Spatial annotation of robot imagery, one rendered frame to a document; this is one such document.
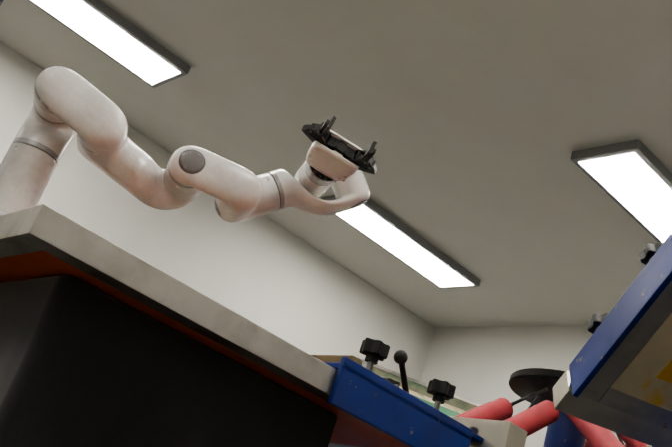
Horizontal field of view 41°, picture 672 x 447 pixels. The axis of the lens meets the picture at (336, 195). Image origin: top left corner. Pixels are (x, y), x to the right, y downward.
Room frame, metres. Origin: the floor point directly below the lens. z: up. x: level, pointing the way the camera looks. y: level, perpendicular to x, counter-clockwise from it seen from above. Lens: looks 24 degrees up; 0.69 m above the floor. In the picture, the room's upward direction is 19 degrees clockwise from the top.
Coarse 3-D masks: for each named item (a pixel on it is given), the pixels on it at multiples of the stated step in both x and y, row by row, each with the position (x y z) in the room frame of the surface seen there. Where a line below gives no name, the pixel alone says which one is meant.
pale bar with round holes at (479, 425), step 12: (456, 420) 1.49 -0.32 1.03; (468, 420) 1.47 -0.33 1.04; (480, 420) 1.45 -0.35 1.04; (492, 420) 1.43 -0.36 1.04; (480, 432) 1.45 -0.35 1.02; (492, 432) 1.43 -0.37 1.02; (504, 432) 1.41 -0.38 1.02; (516, 432) 1.41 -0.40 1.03; (480, 444) 1.44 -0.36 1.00; (492, 444) 1.42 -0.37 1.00; (504, 444) 1.40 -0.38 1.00; (516, 444) 1.42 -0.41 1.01
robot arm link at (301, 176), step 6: (300, 168) 1.72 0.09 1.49; (300, 174) 1.71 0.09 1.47; (306, 174) 1.68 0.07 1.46; (300, 180) 1.72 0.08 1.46; (306, 180) 1.69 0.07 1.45; (306, 186) 1.71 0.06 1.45; (312, 186) 1.70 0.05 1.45; (318, 186) 1.69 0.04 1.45; (324, 186) 1.69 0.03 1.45; (312, 192) 1.73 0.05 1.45; (318, 192) 1.73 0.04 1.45
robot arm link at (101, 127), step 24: (48, 72) 1.53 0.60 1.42; (72, 72) 1.54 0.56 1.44; (48, 96) 1.54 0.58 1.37; (72, 96) 1.54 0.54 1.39; (96, 96) 1.55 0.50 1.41; (72, 120) 1.55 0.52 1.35; (96, 120) 1.55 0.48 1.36; (120, 120) 1.56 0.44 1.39; (96, 144) 1.58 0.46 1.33; (120, 144) 1.60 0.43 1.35; (120, 168) 1.65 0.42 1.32; (144, 168) 1.65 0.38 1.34; (144, 192) 1.68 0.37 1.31; (168, 192) 1.70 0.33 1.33; (192, 192) 1.67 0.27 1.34
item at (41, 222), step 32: (0, 224) 1.05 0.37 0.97; (32, 224) 0.97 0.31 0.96; (64, 224) 0.98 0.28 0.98; (0, 256) 1.11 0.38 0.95; (64, 256) 1.01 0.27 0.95; (96, 256) 1.01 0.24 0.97; (128, 256) 1.04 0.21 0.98; (128, 288) 1.05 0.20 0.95; (160, 288) 1.07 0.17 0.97; (192, 288) 1.09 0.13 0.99; (192, 320) 1.10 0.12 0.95; (224, 320) 1.13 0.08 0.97; (256, 352) 1.16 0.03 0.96; (288, 352) 1.19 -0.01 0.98; (320, 384) 1.23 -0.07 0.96
